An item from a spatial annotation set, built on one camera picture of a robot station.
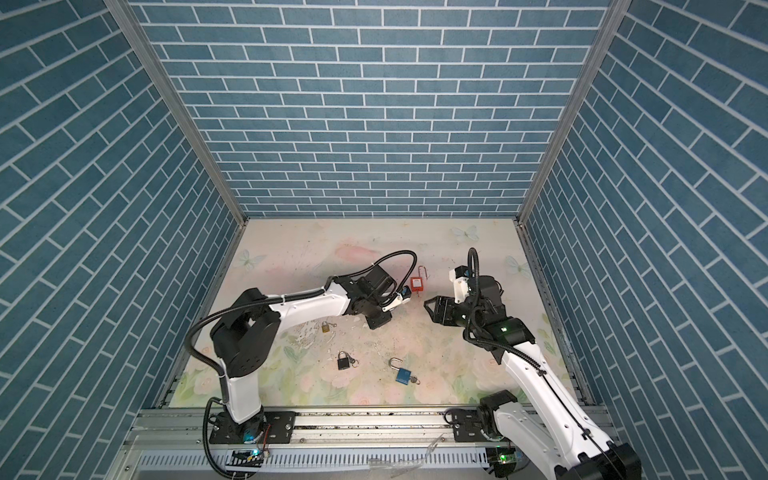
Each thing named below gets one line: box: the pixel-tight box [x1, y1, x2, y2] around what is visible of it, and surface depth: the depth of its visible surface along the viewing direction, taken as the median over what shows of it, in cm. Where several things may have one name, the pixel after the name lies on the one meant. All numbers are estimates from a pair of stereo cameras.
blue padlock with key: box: [388, 356, 421, 385], surface depth 84 cm
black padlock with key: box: [337, 350, 359, 370], surface depth 86 cm
